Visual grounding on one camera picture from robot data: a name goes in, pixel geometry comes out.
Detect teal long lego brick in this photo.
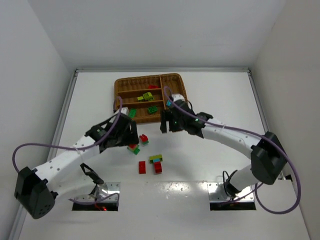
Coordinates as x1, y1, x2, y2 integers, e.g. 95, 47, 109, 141
166, 100, 173, 107

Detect red long lego brick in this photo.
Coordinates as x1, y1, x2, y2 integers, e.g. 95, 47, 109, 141
139, 134, 149, 145

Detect dark green long lego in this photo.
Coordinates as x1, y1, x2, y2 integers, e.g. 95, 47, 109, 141
128, 108, 137, 119

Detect dark green square lego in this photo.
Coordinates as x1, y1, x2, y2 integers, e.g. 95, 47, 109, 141
147, 106, 158, 115

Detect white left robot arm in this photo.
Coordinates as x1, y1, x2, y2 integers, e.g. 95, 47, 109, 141
14, 107, 139, 220

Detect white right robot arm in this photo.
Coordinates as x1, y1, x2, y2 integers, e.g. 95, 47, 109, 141
160, 93, 287, 199

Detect red green stacked legos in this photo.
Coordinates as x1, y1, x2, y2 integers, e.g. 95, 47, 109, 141
127, 144, 140, 155

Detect red curved lego brick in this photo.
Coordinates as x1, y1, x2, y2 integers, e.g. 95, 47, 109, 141
138, 161, 147, 175

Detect brown wicker divided basket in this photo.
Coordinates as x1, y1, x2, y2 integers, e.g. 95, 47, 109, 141
114, 73, 187, 124

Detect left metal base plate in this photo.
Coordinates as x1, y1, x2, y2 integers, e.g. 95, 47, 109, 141
74, 182, 121, 205

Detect metal base plate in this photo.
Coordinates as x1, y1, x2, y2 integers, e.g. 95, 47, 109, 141
74, 182, 121, 205
207, 182, 255, 204

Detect aluminium frame rail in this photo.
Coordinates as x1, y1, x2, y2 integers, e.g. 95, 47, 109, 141
75, 67, 251, 73

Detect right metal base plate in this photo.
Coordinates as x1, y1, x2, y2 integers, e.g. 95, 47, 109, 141
207, 182, 255, 204

